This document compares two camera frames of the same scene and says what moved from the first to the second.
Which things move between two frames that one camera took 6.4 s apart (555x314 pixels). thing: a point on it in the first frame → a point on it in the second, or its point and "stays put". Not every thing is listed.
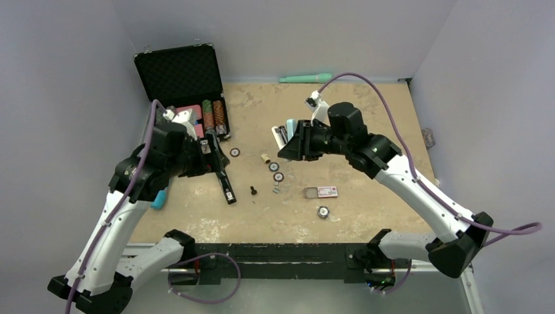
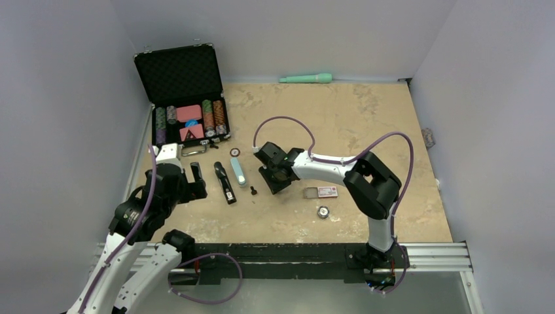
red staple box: x=321 y=191 stays put
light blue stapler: x=283 y=135 → x=241 y=177
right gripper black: x=300 y=146 → x=275 y=188
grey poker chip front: x=323 y=212 stays put
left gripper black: x=214 y=160 → x=192 y=190
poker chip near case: x=234 y=152 stays put
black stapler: x=228 y=189 stays put
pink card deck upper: x=196 y=110 stays put
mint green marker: x=315 y=78 stays put
